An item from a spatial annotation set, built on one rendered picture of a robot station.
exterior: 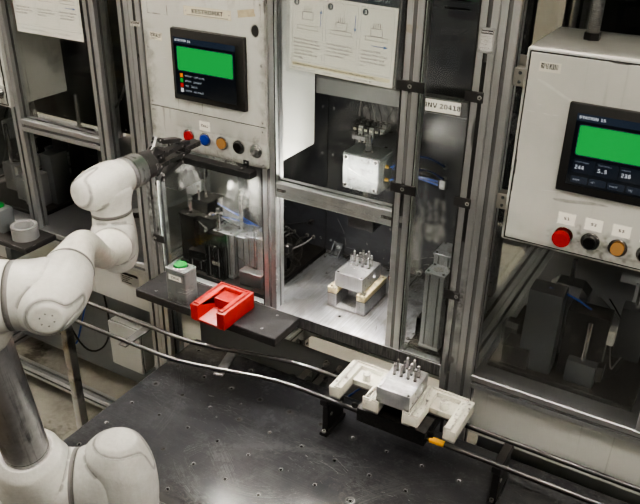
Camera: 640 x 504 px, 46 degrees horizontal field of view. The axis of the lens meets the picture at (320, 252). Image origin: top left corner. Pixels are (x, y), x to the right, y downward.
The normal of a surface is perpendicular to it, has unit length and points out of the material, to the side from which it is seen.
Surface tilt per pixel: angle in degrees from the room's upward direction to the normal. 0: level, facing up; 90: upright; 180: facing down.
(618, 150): 90
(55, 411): 0
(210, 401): 0
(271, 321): 0
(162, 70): 90
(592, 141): 90
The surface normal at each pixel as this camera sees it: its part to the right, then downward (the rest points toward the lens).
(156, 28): -0.51, 0.40
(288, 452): 0.01, -0.88
